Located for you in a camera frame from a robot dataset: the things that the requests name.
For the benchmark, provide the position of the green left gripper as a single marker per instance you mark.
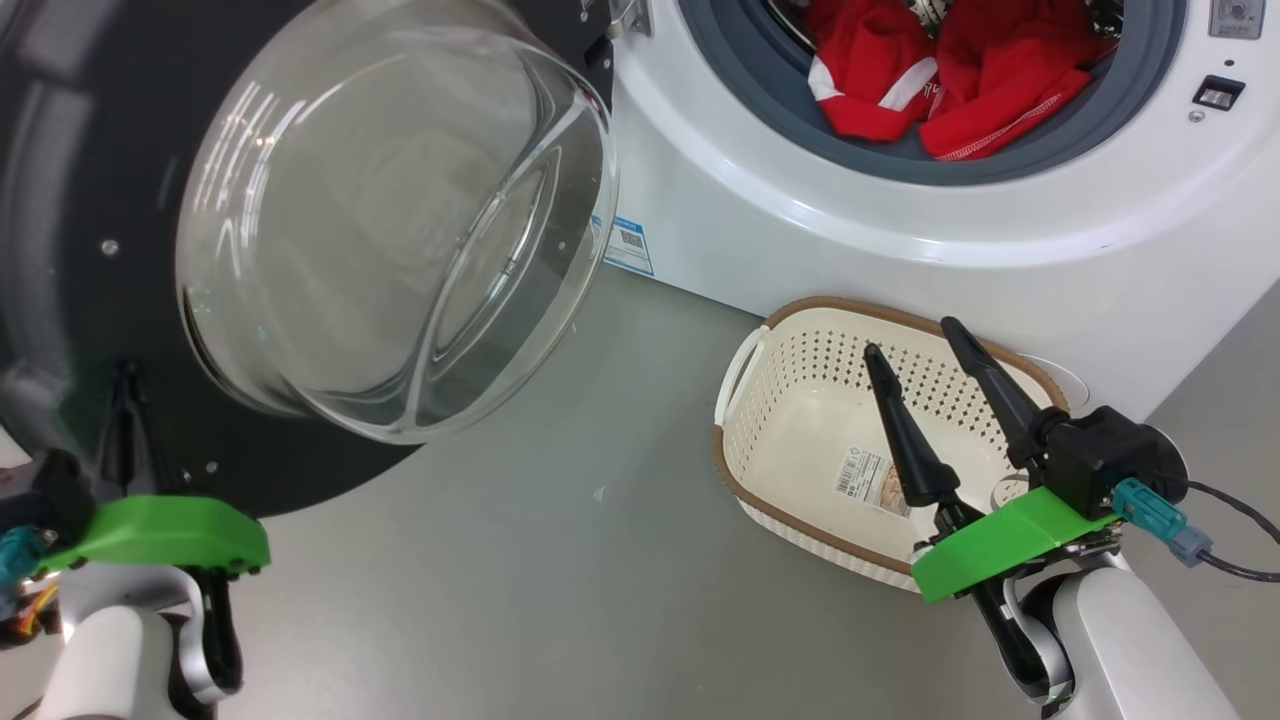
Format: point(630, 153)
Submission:
point(170, 530)

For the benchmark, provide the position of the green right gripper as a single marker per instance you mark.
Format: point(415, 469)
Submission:
point(1010, 545)

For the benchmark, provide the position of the black washer door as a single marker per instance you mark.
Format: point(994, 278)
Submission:
point(80, 200)

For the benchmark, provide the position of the red garment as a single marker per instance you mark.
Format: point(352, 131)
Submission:
point(990, 70)

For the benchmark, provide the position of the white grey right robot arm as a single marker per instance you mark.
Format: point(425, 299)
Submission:
point(1130, 650)

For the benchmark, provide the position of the white printed barcode label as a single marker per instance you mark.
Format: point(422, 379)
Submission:
point(868, 480)

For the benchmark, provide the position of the cream laundry basket, brown rim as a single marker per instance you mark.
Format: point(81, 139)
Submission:
point(800, 440)

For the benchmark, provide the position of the white front-load washing machine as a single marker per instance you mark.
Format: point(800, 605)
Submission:
point(760, 220)

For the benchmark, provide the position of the blue energy label sticker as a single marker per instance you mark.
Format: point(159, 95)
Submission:
point(630, 245)

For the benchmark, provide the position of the grey warning sticker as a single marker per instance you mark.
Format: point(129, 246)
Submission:
point(1238, 15)

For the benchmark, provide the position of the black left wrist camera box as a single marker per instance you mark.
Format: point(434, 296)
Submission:
point(55, 495)

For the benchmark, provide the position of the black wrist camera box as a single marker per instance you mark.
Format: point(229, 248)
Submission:
point(1110, 455)
point(55, 495)

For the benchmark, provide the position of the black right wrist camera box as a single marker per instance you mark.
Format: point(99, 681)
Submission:
point(1110, 455)

